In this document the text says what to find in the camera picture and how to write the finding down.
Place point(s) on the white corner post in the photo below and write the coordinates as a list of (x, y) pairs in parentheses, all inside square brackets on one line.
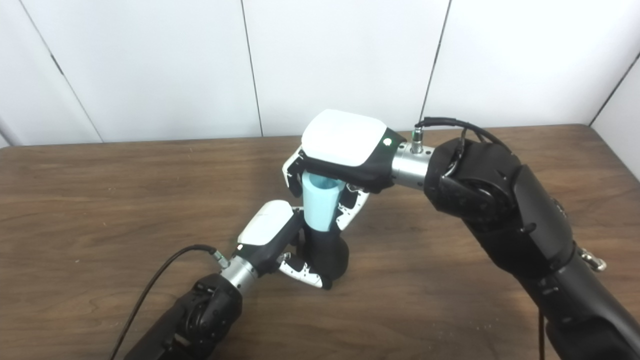
[(7, 132)]

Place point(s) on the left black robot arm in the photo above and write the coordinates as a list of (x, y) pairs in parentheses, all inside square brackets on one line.
[(195, 320)]

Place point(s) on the black flared nozzle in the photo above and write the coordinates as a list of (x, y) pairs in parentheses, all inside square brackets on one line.
[(327, 255)]

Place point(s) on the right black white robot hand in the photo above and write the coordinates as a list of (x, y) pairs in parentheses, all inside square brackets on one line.
[(345, 137)]

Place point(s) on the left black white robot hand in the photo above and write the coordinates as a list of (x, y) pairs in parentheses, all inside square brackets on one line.
[(267, 230)]

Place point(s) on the light blue cylinder cup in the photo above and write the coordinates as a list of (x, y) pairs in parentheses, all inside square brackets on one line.
[(320, 205)]

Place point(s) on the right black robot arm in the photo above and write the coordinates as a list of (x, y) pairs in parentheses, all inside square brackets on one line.
[(515, 215)]

